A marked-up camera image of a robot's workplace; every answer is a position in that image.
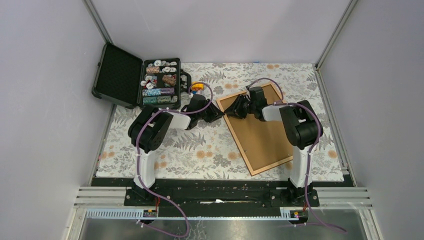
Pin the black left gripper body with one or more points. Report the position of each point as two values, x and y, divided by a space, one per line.
201 114

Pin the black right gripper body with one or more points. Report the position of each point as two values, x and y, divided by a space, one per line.
251 107

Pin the wooden picture frame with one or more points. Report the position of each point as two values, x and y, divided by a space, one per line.
238 145

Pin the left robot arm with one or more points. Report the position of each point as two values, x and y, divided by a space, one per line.
148 131

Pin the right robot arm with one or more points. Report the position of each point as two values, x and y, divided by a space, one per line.
303 130

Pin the yellow and blue toy block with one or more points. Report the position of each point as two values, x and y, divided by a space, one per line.
197 87

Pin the purple poker chip stack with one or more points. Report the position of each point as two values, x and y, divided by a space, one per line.
167 91

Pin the orange poker chip roll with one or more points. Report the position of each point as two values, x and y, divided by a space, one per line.
169 80

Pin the floral patterned table mat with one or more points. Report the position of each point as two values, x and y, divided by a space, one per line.
209 151

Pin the green poker chip stack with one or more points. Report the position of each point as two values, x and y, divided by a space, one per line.
150 100

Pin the cyan poker chip stack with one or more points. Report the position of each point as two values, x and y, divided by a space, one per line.
151 92

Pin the black poker chip case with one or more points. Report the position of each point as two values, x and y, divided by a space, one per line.
121 77

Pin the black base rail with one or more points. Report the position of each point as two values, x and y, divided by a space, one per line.
207 198

